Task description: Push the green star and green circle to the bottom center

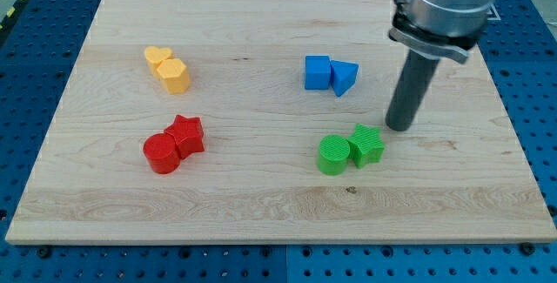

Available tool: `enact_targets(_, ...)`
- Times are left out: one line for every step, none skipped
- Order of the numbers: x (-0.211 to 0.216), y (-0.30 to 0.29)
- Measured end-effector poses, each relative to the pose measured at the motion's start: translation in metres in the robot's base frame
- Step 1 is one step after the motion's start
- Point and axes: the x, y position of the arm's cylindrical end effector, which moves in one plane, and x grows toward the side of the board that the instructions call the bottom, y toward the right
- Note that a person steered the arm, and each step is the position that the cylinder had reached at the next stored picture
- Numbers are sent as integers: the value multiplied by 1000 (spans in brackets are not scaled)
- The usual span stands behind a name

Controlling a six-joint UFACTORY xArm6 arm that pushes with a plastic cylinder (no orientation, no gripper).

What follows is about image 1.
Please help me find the green cylinder block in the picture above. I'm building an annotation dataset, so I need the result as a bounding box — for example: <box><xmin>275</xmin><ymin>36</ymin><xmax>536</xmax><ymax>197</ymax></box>
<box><xmin>317</xmin><ymin>135</ymin><xmax>351</xmax><ymax>176</ymax></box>

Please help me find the green star block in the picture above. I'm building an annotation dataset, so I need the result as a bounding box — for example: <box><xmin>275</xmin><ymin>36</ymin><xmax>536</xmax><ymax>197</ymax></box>
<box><xmin>346</xmin><ymin>124</ymin><xmax>386</xmax><ymax>168</ymax></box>

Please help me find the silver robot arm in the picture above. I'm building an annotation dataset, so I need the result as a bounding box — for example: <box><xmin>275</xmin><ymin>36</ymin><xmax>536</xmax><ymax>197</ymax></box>
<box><xmin>388</xmin><ymin>0</ymin><xmax>494</xmax><ymax>64</ymax></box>

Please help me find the red star block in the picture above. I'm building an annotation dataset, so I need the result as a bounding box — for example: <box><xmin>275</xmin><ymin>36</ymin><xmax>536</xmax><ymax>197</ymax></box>
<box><xmin>164</xmin><ymin>115</ymin><xmax>205</xmax><ymax>159</ymax></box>

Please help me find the blue cube block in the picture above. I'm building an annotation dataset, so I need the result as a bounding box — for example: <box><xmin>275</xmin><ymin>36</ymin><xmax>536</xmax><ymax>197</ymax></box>
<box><xmin>305</xmin><ymin>55</ymin><xmax>331</xmax><ymax>90</ymax></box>

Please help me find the wooden board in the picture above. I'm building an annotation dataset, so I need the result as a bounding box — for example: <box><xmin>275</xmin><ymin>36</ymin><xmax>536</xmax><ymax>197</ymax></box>
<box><xmin>6</xmin><ymin>0</ymin><xmax>556</xmax><ymax>246</ymax></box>

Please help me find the blue triangle block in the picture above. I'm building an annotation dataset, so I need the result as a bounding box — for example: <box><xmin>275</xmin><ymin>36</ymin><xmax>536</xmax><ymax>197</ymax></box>
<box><xmin>330</xmin><ymin>60</ymin><xmax>359</xmax><ymax>97</ymax></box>

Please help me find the yellow hexagon block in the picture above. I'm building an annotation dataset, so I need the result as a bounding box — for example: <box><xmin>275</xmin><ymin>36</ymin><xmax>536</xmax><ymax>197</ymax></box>
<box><xmin>157</xmin><ymin>58</ymin><xmax>191</xmax><ymax>94</ymax></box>

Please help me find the red cylinder block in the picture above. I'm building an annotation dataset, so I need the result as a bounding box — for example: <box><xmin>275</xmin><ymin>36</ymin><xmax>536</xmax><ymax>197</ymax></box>
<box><xmin>143</xmin><ymin>133</ymin><xmax>180</xmax><ymax>174</ymax></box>

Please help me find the yellow heart block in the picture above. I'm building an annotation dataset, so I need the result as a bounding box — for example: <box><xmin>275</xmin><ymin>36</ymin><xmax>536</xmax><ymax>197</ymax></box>
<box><xmin>144</xmin><ymin>46</ymin><xmax>174</xmax><ymax>79</ymax></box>

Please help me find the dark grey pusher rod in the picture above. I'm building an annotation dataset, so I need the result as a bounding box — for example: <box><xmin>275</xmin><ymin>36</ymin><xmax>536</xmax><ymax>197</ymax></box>
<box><xmin>386</xmin><ymin>50</ymin><xmax>439</xmax><ymax>131</ymax></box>

